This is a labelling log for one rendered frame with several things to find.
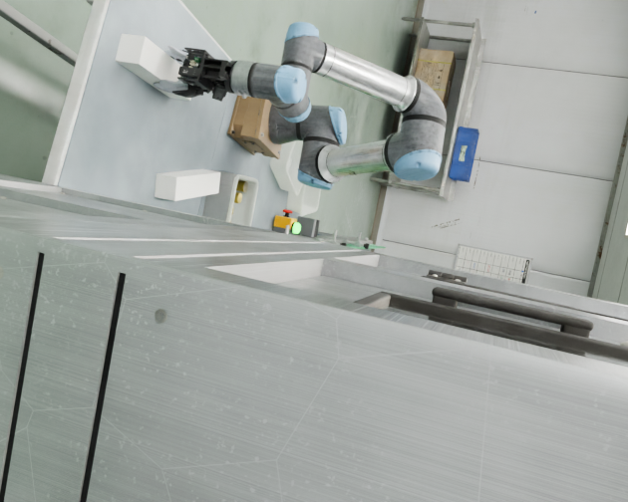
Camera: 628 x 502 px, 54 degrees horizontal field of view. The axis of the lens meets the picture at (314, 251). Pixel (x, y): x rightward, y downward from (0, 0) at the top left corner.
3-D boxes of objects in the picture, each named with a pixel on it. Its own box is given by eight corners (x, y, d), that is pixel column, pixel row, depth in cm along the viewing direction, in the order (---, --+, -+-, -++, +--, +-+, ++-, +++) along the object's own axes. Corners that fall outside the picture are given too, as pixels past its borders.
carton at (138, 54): (122, 33, 133) (145, 36, 131) (175, 74, 156) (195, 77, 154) (115, 60, 133) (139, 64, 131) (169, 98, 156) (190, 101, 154)
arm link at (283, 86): (302, 112, 135) (291, 96, 127) (257, 105, 138) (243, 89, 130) (311, 78, 136) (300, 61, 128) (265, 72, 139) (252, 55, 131)
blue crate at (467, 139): (459, 125, 701) (478, 128, 694) (461, 129, 739) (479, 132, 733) (448, 177, 707) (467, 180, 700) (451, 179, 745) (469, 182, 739)
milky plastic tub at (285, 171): (277, 194, 244) (297, 198, 242) (262, 164, 224) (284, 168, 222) (290, 158, 250) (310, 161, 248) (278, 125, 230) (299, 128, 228)
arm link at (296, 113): (317, 82, 147) (305, 61, 137) (310, 126, 146) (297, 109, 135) (287, 80, 149) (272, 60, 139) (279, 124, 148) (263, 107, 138)
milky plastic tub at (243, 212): (198, 242, 185) (224, 247, 183) (211, 168, 184) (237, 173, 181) (223, 242, 202) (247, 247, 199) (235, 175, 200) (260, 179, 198)
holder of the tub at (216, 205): (194, 258, 186) (217, 264, 184) (210, 169, 184) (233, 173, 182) (219, 257, 202) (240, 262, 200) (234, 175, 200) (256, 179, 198)
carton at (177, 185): (156, 173, 157) (176, 177, 155) (202, 168, 179) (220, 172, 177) (155, 196, 158) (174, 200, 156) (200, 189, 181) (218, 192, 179)
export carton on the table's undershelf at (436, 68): (420, 45, 717) (455, 49, 705) (424, 60, 759) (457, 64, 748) (409, 97, 716) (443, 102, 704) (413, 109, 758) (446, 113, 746)
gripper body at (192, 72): (181, 45, 134) (231, 51, 131) (199, 61, 142) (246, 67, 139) (173, 79, 134) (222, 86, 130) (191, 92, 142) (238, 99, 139)
